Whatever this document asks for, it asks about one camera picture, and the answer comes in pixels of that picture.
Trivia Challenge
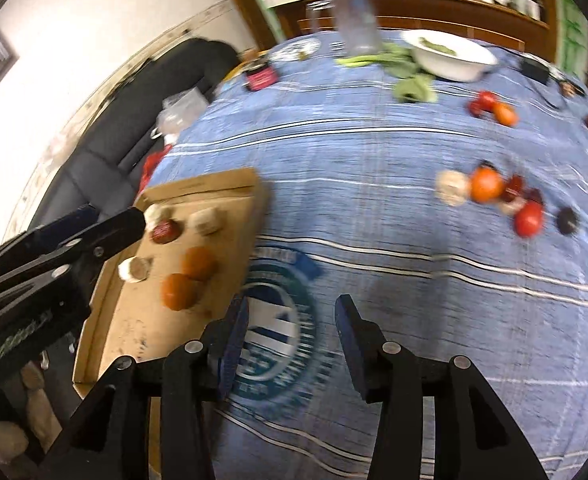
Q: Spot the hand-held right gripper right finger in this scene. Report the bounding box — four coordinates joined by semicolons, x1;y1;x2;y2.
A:
335;294;549;480

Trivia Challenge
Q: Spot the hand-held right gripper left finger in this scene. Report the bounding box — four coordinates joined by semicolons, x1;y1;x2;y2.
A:
46;296;251;480

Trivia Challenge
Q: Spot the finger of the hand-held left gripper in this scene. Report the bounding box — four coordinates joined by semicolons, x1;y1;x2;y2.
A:
4;203;100;261
0;207;146;311

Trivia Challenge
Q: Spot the small white garlic piece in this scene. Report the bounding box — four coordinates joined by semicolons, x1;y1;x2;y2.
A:
144;205;175;225

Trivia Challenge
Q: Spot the small red apple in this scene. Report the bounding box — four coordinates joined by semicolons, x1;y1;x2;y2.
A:
150;219;181;246

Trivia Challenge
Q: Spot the brown cardboard box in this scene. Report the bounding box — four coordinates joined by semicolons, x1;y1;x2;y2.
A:
73;167;275;397

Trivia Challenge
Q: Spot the white mushroom in tray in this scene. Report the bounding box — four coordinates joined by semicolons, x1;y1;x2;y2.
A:
118;256;153;285

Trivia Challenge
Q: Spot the red plastic bag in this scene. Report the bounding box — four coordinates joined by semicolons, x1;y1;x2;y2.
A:
138;144;175;192

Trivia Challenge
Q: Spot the black sofa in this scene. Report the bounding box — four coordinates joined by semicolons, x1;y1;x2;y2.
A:
4;37;242;256

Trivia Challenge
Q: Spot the beige ginger piece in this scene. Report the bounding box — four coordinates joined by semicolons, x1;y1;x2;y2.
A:
435;170;473;207
190;207;226;237

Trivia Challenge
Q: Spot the beige rounded object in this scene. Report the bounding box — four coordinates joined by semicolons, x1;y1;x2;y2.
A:
0;415;31;467

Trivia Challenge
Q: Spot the clear plastic bag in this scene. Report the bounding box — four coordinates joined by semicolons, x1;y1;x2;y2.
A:
150;87;211;143

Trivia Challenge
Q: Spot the blue striped tablecloth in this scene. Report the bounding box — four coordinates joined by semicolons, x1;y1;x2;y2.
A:
144;30;588;480

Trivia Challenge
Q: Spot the large orange mandarin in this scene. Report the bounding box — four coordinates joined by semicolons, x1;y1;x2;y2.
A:
468;166;505;205

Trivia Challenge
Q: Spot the large red tomato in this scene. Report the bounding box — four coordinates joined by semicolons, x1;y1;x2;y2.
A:
514;201;545;239

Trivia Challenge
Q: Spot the small red jujube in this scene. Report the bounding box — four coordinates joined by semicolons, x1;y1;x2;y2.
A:
504;174;525;201

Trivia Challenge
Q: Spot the dark purple fruit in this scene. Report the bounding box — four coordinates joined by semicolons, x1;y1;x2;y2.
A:
556;207;581;236

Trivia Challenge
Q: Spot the white patterned plate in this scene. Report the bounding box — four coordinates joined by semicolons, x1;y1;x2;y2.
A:
272;37;323;63

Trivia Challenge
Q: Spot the green leafy vegetable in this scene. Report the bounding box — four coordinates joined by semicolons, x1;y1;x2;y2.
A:
336;42;439;106

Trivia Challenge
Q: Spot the small orange fruit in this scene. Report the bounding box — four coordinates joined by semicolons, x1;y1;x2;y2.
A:
492;102;519;128

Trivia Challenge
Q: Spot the clear drinking glass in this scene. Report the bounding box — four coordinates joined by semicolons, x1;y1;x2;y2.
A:
305;1;335;36

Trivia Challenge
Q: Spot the white bowl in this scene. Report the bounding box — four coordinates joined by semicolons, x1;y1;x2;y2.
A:
400;29;499;83

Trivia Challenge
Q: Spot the clear plastic bottle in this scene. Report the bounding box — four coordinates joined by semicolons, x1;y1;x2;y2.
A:
331;0;385;56

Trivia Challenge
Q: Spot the black electronic device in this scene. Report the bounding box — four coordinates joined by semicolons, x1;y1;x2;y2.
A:
518;56;557;86

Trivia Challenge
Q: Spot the wooden cabinet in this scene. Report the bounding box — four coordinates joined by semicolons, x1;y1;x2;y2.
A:
211;0;562;53

